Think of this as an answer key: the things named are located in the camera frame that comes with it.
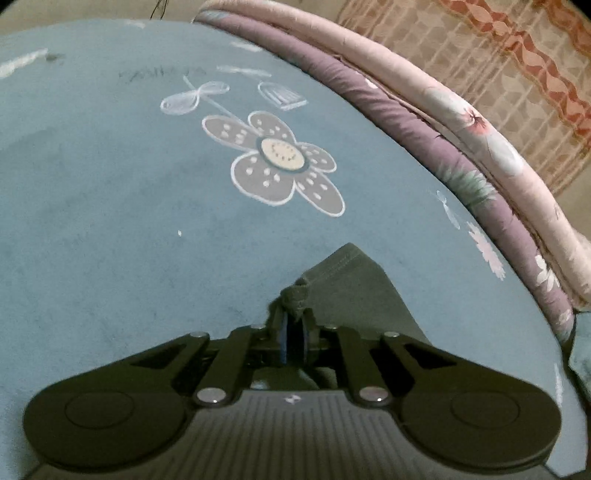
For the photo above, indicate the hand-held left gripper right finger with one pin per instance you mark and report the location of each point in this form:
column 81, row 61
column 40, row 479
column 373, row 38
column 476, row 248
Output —
column 298, row 344

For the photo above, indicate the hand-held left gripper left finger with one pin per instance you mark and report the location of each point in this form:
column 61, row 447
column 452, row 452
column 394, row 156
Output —
column 282, row 344

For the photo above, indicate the dark green shorts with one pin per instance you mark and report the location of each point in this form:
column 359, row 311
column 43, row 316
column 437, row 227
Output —
column 360, row 295

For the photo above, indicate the bed with blue-grey printed sheet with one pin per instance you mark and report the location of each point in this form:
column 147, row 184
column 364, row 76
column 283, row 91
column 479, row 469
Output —
column 115, row 207

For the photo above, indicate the folded pink purple floral quilt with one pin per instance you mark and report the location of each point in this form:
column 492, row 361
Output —
column 438, row 138

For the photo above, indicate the patterned beige red curtain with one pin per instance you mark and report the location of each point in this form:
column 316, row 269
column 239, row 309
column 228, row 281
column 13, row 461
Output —
column 508, row 69

